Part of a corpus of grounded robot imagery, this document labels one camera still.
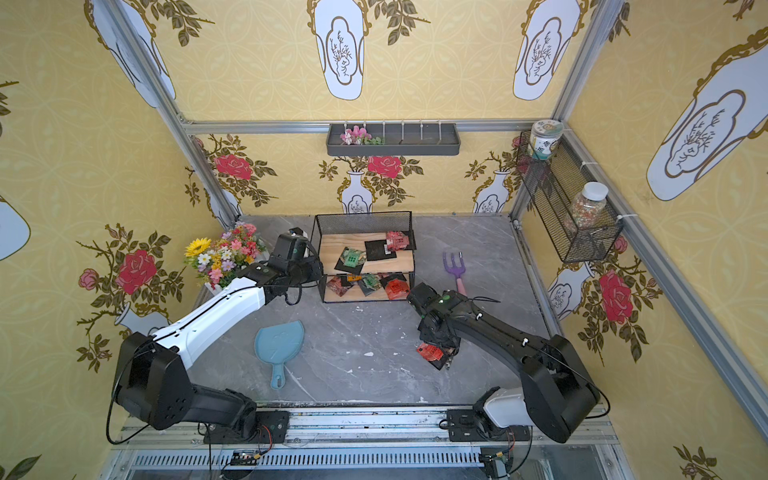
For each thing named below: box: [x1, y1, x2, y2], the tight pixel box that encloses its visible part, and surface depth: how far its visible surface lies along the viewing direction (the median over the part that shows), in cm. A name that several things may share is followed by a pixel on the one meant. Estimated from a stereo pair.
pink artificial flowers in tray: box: [339, 125, 382, 145], surface depth 89 cm
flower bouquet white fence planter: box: [184, 222, 267, 307], surface depth 90 cm
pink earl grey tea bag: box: [386, 231, 410, 251], surface depth 94 cm
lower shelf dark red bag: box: [327, 276, 349, 297], surface depth 100 cm
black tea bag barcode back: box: [364, 239, 397, 261], surface depth 91 cm
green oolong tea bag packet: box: [341, 247, 366, 268], surface depth 90 cm
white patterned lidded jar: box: [530, 119, 564, 160], surface depth 87 cm
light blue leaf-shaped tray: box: [255, 320, 305, 390], surface depth 90 cm
